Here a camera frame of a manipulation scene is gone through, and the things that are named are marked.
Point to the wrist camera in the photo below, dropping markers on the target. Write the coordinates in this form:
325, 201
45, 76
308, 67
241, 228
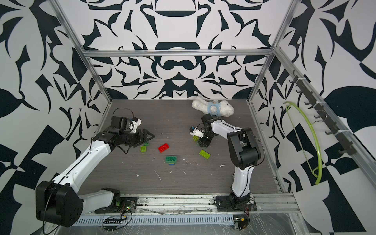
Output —
134, 123
194, 131

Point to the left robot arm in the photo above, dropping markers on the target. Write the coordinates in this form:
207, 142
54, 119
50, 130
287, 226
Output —
58, 202

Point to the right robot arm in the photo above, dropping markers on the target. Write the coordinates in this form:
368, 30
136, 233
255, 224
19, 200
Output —
244, 153

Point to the black connector box left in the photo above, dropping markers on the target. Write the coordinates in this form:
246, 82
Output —
111, 221

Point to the black connector box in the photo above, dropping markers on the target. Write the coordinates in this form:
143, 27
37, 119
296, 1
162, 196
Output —
241, 223
111, 221

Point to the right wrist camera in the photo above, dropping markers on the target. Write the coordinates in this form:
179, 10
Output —
194, 131

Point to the white plush toy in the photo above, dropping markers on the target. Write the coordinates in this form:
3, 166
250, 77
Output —
215, 108

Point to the black wall hook rack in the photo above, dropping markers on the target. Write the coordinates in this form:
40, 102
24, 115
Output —
323, 116

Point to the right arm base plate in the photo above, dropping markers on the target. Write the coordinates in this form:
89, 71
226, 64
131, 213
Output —
232, 203

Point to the dark green long lego brick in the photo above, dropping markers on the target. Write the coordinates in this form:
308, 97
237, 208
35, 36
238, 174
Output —
171, 159

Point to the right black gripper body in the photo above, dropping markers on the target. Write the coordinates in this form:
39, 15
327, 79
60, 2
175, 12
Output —
206, 139

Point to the green plastic hanger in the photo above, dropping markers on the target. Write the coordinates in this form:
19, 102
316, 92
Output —
310, 146

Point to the black connector box right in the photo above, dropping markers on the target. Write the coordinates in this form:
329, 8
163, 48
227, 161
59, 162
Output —
241, 223

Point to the red lego brick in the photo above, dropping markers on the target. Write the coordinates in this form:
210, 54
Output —
163, 148

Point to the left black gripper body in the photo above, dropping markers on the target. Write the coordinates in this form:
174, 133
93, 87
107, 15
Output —
133, 139

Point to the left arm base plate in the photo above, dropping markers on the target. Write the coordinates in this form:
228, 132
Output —
120, 205

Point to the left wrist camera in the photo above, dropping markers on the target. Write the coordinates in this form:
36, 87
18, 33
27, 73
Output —
134, 123

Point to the lime long lego brick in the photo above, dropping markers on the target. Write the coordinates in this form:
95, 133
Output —
204, 154

